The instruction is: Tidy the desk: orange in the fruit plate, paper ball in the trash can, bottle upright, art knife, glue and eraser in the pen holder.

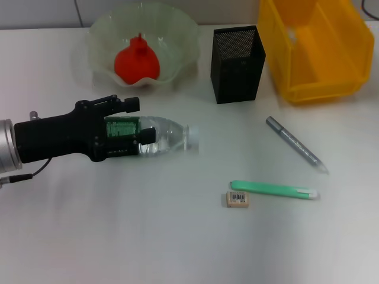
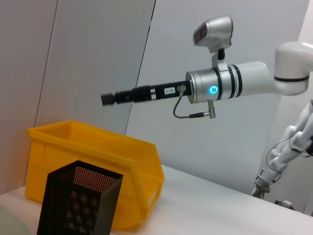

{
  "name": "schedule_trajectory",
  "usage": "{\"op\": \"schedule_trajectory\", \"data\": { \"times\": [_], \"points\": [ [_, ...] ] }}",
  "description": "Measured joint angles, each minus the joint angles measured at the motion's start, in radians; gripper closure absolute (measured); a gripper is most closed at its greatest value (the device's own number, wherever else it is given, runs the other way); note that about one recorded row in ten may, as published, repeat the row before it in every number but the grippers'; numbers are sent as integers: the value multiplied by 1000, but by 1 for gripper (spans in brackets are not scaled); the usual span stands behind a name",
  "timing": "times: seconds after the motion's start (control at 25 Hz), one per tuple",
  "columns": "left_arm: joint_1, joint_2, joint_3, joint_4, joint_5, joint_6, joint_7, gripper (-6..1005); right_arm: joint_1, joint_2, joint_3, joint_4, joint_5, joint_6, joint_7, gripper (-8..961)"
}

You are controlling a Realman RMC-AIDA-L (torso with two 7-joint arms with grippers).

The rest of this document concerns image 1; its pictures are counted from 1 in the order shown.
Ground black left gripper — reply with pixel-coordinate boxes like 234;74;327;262
14;94;158;163

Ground clear green-label water bottle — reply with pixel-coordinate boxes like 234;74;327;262
105;115;200;159

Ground red-orange toy orange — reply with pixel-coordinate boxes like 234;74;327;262
114;33;161;85

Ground beige barcode eraser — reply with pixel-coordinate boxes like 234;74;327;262
226;191;249;208

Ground green utility knife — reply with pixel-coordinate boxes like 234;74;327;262
230;179;320;201

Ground pale green glass fruit bowl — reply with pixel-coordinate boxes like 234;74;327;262
85;4;201;88

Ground black mesh pen holder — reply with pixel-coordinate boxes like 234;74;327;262
210;25;266;105

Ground silver glitter pen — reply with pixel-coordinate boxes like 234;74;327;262
265;115;330;175

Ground yellow plastic bin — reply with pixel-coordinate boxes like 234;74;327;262
256;0;375;104

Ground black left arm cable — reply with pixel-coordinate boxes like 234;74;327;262
0;156;54;184

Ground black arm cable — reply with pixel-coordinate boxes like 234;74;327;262
0;156;54;184
361;0;379;20

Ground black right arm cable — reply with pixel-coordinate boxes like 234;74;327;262
361;0;379;20

